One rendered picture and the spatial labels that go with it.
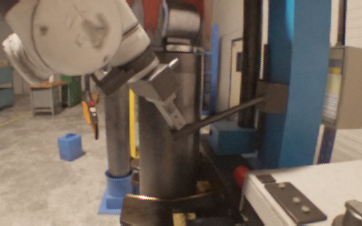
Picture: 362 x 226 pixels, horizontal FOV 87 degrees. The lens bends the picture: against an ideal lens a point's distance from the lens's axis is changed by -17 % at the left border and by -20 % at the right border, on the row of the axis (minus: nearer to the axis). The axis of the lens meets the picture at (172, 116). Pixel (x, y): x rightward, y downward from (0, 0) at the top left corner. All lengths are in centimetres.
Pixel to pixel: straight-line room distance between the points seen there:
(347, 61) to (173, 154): 90
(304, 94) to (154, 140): 52
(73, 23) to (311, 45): 75
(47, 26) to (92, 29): 4
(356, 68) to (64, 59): 120
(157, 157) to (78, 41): 57
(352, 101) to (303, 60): 51
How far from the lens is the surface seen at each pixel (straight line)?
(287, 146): 84
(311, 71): 84
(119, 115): 206
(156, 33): 60
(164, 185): 76
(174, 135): 50
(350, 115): 127
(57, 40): 20
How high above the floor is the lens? 144
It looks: 13 degrees down
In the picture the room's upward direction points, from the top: 1 degrees clockwise
